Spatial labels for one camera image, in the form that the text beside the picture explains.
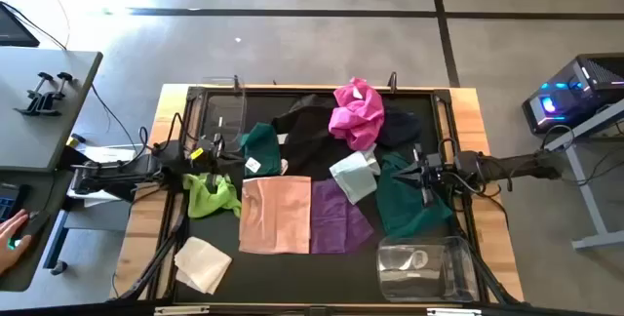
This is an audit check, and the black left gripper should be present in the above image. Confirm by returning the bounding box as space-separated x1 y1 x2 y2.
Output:
182 146 246 178

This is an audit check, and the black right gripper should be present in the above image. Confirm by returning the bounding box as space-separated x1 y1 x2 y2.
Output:
391 143 446 208

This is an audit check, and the small dark green towel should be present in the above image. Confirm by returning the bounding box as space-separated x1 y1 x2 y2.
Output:
241 121 283 178

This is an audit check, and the large dark green towel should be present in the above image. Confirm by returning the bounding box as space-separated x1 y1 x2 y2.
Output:
374 149 457 239

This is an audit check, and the navy blue towel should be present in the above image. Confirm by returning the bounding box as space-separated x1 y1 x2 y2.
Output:
377 105 424 154

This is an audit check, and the lime green towel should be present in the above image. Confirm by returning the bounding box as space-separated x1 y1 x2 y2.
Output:
182 172 244 219

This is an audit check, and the pale mint towel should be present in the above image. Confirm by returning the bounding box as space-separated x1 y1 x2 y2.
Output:
329 144 382 206

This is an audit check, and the peach towel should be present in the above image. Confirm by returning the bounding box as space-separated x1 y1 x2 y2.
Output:
237 175 313 256

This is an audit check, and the black towel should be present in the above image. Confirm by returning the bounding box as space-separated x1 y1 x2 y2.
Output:
270 94 360 183

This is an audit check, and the pink towel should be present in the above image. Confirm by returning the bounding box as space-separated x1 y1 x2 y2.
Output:
328 76 386 152

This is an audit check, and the purple towel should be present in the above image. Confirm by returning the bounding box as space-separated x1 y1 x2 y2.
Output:
310 178 375 256

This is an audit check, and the cream towel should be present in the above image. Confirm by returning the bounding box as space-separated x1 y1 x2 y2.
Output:
173 236 234 296

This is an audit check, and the plain clear plastic bin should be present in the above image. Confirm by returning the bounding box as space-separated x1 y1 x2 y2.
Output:
199 75 249 156

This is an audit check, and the clear plastic bin with label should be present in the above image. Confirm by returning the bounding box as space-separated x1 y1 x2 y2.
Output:
375 235 482 304

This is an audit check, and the white paper sheet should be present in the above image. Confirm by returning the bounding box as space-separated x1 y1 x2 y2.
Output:
65 144 137 209

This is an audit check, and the grey metal stand table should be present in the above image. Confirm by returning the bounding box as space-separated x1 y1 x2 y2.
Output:
543 96 624 252

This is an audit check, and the black computer tower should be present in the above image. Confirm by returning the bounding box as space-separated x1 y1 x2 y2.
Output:
521 52 624 136

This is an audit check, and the black desk clamp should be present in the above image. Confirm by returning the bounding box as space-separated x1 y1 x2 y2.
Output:
14 70 55 115
36 71 74 116

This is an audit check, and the light grey desk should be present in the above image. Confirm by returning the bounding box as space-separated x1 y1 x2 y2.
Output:
0 46 104 174

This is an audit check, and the black keyboard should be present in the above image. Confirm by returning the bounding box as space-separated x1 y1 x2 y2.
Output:
0 183 25 224

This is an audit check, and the dark grey desk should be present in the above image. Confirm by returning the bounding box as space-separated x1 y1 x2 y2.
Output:
0 169 74 293

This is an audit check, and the person's hand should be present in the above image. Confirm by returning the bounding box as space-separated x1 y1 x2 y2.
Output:
0 208 33 276

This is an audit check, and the black monitor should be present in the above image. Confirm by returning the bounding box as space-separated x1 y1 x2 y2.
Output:
0 1 41 48

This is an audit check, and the silver metal bracket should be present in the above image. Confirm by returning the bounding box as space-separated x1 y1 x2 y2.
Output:
426 307 484 316
154 305 211 316

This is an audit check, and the black monitor cable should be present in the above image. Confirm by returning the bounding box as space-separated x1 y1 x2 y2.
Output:
0 1 142 156

